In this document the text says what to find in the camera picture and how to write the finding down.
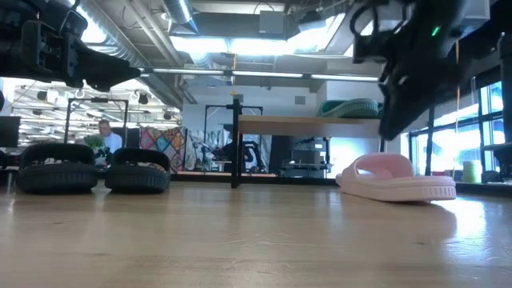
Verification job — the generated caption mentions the black rubber slide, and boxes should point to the black rubber slide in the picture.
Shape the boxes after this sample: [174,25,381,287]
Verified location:
[104,146,172,194]
[15,142,98,194]

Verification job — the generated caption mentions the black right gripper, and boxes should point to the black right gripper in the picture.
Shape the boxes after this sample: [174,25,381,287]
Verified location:
[377,0,481,141]

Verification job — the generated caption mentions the long ceiling light tube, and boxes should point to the long ceiling light tube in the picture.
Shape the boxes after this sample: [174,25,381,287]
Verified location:
[231,70,304,79]
[310,74,379,82]
[151,68,226,76]

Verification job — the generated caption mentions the black diagonal frame strut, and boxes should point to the black diagonal frame strut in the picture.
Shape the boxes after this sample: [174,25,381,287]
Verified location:
[415,38,512,135]

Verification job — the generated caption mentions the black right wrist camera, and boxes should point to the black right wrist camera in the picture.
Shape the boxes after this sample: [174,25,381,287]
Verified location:
[351,22,401,65]

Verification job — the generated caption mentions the pale pink rubber slide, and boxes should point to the pale pink rubber slide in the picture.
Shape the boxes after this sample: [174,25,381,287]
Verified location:
[334,152,458,202]

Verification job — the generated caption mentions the light green cylinder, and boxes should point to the light green cylinder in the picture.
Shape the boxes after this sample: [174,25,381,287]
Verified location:
[461,160,479,184]

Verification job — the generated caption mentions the colourful patchwork quilt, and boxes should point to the colourful patchwork quilt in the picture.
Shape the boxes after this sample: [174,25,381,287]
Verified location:
[138,126,189,174]

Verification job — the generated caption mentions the wooden shelf with black frame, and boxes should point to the wooden shelf with black frame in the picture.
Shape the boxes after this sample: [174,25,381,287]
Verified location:
[226,98,387,190]

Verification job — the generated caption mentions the black monitor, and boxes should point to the black monitor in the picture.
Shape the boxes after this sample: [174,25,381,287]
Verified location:
[0,115,22,149]

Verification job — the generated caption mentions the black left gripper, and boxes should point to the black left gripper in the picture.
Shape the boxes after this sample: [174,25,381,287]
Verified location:
[0,20,142,93]

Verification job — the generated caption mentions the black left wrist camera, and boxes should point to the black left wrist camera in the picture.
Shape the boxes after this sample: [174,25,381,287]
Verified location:
[58,9,90,39]

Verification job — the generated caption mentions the person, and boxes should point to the person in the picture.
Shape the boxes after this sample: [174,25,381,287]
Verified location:
[98,118,124,155]

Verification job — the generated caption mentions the green potted plant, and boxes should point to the green potted plant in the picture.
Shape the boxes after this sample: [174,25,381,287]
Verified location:
[83,134,106,151]

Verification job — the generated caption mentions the black background rig frame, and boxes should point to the black background rig frame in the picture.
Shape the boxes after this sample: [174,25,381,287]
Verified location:
[63,97,130,150]

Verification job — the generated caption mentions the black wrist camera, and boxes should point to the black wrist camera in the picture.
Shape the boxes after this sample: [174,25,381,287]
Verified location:
[58,9,90,39]
[351,22,401,65]

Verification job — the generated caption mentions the silver ceiling duct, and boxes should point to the silver ceiling duct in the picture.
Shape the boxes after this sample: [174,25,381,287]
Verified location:
[78,0,189,110]

